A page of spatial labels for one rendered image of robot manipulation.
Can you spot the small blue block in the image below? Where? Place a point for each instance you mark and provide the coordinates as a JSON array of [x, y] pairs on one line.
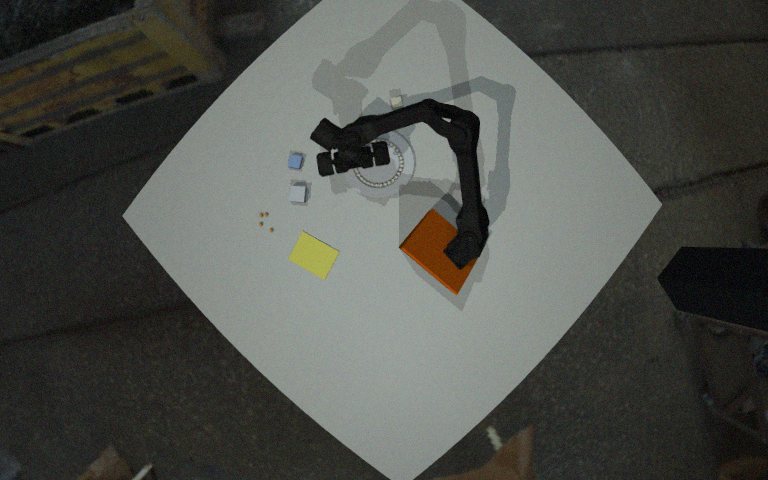
[[295, 161]]

